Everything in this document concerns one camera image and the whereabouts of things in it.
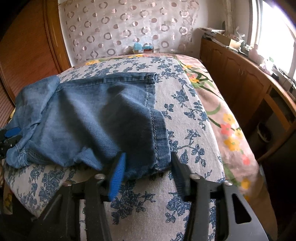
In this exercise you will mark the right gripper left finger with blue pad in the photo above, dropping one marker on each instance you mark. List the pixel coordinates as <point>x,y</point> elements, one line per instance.
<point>109,183</point>

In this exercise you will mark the cardboard box on cabinet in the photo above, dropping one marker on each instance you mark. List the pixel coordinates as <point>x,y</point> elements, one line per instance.
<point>228,41</point>

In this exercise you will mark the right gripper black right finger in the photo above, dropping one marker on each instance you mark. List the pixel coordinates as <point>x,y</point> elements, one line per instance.
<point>182,176</point>

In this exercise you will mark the blue denim jeans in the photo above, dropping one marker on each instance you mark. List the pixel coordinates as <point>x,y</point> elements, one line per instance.
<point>90,121</point>

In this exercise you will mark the pink bottle on cabinet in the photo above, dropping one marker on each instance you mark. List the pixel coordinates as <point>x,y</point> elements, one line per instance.
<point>253,54</point>

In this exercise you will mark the window with bright light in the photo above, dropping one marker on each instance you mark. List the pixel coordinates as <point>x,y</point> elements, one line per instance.
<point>274,33</point>

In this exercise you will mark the blue floral white sheet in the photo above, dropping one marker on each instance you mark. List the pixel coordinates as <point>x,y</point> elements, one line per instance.
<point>147,208</point>

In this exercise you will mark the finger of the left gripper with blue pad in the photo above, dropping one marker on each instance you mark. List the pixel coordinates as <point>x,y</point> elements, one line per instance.
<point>12,132</point>

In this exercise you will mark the pink circle patterned curtain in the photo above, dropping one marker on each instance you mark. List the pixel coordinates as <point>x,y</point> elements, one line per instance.
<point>97,29</point>

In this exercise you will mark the small cardboard box blue items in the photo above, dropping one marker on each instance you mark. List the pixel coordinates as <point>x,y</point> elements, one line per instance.
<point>145,48</point>

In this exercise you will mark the colourful floral bed blanket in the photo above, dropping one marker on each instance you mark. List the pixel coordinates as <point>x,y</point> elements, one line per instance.
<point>219,120</point>

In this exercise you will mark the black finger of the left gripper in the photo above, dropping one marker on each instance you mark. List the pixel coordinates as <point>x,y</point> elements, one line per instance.
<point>12,141</point>

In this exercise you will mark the brown wooden side cabinet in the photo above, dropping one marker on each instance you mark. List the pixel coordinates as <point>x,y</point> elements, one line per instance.
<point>263,109</point>

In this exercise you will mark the brown wooden louvered wardrobe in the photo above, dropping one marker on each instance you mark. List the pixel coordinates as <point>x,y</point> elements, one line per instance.
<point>32,48</point>

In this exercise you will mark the rolled patterned side curtain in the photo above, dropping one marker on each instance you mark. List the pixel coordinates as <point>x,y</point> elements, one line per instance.
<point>228,6</point>

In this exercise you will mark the stack of papers on cabinet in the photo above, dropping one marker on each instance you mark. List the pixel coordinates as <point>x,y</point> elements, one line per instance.
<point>210,32</point>

